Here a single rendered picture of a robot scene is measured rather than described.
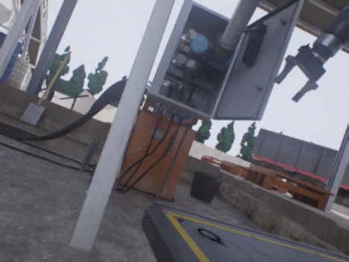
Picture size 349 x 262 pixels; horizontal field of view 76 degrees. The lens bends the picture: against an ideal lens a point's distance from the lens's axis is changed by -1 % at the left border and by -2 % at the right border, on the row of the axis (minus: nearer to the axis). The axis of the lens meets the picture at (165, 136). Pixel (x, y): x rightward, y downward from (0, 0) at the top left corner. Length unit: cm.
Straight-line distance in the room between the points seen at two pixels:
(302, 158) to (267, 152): 120
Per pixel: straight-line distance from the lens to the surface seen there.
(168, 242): 25
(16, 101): 398
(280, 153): 947
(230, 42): 123
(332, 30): 105
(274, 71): 113
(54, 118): 375
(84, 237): 81
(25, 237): 84
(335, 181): 763
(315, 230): 211
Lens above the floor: 41
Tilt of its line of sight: 2 degrees up
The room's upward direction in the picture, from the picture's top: 21 degrees clockwise
